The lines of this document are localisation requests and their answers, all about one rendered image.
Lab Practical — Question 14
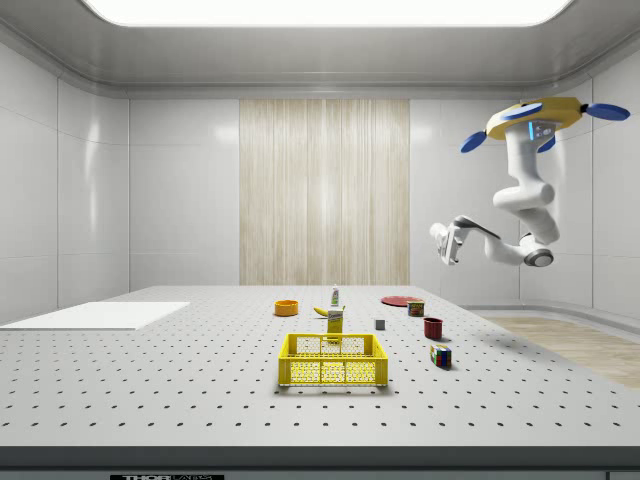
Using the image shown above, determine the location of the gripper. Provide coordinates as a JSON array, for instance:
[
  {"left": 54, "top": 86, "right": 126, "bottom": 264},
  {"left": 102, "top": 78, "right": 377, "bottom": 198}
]
[{"left": 435, "top": 225, "right": 465, "bottom": 267}]

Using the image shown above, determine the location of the puzzle cube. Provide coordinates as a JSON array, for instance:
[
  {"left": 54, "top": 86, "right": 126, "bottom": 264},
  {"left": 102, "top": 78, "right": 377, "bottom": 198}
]
[{"left": 429, "top": 343, "right": 453, "bottom": 370}]

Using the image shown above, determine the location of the yellow white box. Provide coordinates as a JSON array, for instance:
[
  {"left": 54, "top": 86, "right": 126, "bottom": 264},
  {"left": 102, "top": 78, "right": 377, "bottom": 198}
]
[{"left": 326, "top": 308, "right": 345, "bottom": 344}]

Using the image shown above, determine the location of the drone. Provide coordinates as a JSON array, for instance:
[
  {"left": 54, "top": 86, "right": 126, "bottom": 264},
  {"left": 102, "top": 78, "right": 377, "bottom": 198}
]
[{"left": 459, "top": 96, "right": 632, "bottom": 154}]

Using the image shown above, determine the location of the yellow basket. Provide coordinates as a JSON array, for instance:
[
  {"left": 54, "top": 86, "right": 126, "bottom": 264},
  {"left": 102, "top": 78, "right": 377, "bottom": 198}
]
[{"left": 277, "top": 332, "right": 391, "bottom": 389}]

